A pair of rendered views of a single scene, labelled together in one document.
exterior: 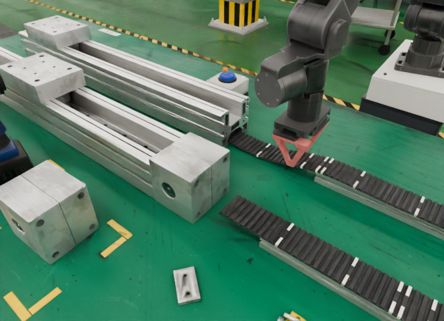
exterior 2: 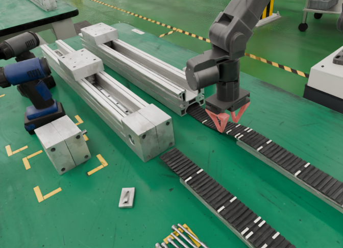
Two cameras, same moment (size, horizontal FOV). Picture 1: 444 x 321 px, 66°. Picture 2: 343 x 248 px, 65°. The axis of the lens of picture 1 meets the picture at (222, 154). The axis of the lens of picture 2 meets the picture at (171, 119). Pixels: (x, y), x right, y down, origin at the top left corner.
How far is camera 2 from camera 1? 22 cm
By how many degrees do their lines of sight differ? 16
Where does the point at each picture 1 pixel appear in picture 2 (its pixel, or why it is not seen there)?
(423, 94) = not seen: outside the picture
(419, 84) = not seen: outside the picture
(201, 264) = (140, 187)
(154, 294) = (108, 200)
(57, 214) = (63, 146)
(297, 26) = (213, 37)
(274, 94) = (194, 82)
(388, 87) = (323, 77)
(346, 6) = (244, 23)
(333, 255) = (220, 193)
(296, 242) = (199, 181)
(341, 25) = (238, 37)
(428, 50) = not seen: outside the picture
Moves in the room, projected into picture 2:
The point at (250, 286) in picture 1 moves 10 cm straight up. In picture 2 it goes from (165, 204) to (159, 174)
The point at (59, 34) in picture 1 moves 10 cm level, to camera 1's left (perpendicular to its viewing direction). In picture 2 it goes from (97, 35) to (77, 35)
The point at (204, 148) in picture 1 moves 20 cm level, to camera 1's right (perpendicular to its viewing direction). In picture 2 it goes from (155, 115) to (235, 121)
